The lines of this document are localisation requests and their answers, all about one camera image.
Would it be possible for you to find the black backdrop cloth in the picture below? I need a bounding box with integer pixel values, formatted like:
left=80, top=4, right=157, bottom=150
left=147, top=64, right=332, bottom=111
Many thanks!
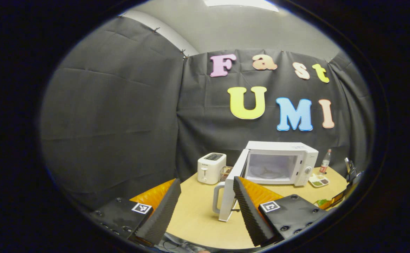
left=40, top=16, right=376, bottom=211

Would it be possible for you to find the white toaster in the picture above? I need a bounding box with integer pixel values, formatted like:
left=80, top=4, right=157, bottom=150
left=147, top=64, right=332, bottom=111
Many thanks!
left=197, top=153, right=227, bottom=185

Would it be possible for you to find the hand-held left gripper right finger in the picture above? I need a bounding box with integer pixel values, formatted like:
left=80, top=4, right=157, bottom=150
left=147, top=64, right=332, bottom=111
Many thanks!
left=233, top=176, right=330, bottom=247

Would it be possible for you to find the white divided dish of beans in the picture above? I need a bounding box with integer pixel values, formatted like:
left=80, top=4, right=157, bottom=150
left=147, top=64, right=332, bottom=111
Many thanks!
left=308, top=174, right=330, bottom=188

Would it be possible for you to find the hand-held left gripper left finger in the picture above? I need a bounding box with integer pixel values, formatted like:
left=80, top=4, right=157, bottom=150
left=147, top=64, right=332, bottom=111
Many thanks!
left=89, top=179, right=182, bottom=246

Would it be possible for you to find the white microwave oven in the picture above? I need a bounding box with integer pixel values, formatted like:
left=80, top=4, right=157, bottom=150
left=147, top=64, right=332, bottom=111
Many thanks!
left=213, top=141, right=319, bottom=222

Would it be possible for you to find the clear plastic water bottle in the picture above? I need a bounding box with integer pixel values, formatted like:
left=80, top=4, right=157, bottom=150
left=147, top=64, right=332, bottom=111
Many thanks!
left=319, top=149, right=332, bottom=174

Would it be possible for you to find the long ceiling light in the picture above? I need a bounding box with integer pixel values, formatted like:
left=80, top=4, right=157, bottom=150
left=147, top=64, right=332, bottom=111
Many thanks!
left=204, top=0, right=279, bottom=13

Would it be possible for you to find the small metal wire basket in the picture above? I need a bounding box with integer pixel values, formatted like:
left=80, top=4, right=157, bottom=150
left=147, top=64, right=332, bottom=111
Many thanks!
left=220, top=166, right=233, bottom=182

